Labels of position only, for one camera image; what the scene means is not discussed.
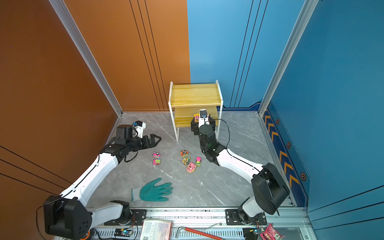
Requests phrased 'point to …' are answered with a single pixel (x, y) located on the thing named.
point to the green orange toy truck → (186, 160)
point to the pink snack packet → (270, 234)
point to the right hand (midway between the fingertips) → (200, 117)
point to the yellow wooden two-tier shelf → (187, 100)
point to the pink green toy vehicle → (198, 161)
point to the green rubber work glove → (150, 192)
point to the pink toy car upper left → (156, 155)
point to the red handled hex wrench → (195, 232)
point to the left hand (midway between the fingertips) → (155, 138)
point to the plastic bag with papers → (153, 229)
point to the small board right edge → (250, 233)
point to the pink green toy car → (156, 162)
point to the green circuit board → (122, 232)
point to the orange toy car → (184, 153)
